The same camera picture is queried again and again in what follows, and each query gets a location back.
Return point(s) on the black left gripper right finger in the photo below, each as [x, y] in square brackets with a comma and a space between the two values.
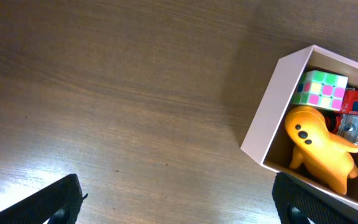
[298, 202]

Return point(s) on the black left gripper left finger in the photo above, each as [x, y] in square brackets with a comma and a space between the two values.
[58, 203]

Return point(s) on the orange toy figure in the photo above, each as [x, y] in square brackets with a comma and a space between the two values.
[325, 155]

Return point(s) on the red grey toy car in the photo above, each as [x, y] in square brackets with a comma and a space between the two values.
[345, 121]

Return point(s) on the pastel puzzle cube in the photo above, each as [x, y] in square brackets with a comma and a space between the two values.
[320, 89]

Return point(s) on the pink cardboard box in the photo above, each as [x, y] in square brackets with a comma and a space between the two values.
[267, 141]

